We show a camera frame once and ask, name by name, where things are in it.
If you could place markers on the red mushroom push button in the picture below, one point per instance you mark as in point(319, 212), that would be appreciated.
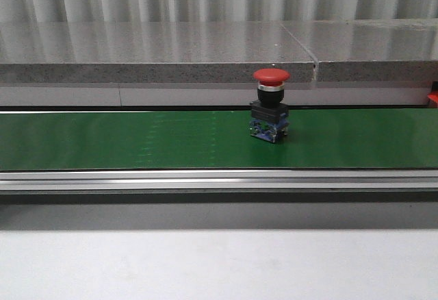
point(269, 115)

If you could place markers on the green conveyor belt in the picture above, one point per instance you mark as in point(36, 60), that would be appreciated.
point(351, 138)

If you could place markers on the grey stone slab right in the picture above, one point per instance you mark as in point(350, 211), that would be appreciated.
point(396, 51)

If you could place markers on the grey stone slab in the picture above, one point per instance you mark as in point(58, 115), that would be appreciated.
point(146, 53)
point(396, 51)

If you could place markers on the grey stone slab left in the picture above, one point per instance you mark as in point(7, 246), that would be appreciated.
point(146, 53)

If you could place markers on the red plastic tray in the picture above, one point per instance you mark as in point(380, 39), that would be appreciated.
point(433, 99)

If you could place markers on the aluminium conveyor side rail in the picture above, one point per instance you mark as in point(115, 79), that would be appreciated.
point(219, 186)

